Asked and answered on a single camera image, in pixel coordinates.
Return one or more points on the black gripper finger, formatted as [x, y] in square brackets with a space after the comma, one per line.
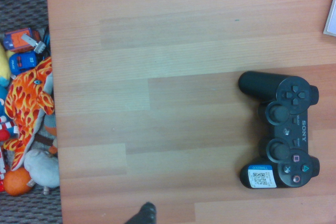
[146, 214]

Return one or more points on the black Sony gamepad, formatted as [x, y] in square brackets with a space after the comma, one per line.
[282, 129]

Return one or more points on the grey plush animal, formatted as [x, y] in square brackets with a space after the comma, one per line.
[43, 167]

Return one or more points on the grey and orange ball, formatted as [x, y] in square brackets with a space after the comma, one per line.
[50, 125]

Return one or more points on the orange flame plush lizard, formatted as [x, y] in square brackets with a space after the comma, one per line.
[27, 103]

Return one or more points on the blue superhero plush doll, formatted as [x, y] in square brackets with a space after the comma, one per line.
[4, 127]

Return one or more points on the blue police toy car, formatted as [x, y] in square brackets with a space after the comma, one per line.
[22, 62]

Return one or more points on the yellow plush toy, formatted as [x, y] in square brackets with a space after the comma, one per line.
[4, 64]

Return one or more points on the orange toy truck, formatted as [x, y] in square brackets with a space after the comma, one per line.
[17, 41]

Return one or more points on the glossy magazine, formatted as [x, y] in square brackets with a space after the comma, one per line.
[332, 16]

